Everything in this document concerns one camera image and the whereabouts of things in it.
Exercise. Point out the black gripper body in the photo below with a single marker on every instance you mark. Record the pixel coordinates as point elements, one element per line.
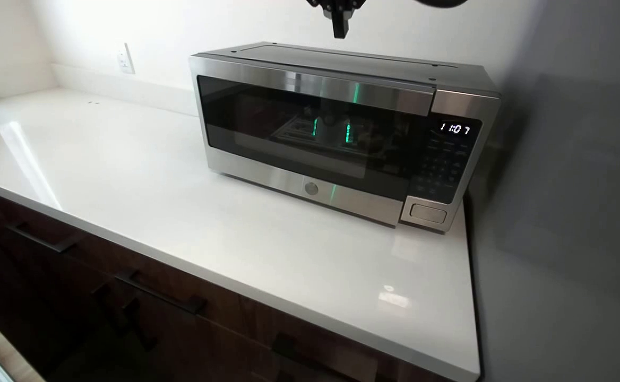
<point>331,2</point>

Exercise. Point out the stainless steel microwave oven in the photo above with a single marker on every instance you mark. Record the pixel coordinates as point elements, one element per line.
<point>322,60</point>

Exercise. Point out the microwave door with dark window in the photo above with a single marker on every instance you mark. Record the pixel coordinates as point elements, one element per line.
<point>267,127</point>

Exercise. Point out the silver microwave button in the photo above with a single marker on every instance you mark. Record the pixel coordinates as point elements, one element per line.
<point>430,212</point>

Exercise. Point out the black microwave control panel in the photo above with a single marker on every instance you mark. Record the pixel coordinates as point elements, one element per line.
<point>449,159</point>

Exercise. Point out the dark grey tall panel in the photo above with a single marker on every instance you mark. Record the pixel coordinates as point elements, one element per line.
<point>571,212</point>

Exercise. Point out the dark wood base cabinet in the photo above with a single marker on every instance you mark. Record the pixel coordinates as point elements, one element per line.
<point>110,283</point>

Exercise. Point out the wooden cart board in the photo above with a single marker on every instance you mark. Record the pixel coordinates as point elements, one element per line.
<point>9,351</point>

